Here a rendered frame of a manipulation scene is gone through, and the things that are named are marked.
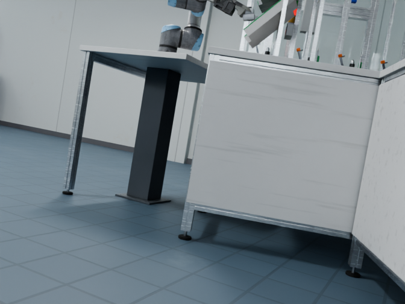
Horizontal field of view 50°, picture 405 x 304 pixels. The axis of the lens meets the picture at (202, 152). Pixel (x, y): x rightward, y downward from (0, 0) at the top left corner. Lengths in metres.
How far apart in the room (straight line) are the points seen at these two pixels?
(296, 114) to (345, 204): 0.43
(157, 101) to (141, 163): 0.40
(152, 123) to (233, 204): 0.99
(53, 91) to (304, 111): 6.30
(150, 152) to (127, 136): 4.07
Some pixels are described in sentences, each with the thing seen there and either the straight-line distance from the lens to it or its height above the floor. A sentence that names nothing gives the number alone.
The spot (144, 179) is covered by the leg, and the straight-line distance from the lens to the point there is 2.71.
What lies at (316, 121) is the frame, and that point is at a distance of 1.91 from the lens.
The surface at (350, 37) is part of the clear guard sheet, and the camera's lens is 4.16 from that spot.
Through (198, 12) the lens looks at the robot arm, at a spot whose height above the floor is 1.17.
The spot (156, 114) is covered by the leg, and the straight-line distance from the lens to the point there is 2.68.
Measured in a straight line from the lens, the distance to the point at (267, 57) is 1.92.
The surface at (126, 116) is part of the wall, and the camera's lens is 6.78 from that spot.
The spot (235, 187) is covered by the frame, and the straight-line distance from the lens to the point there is 1.90.
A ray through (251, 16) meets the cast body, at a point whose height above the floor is 1.15.
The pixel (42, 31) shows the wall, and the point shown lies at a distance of 8.26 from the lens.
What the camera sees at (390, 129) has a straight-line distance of 1.69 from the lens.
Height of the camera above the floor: 0.49
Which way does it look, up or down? 3 degrees down
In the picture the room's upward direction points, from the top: 10 degrees clockwise
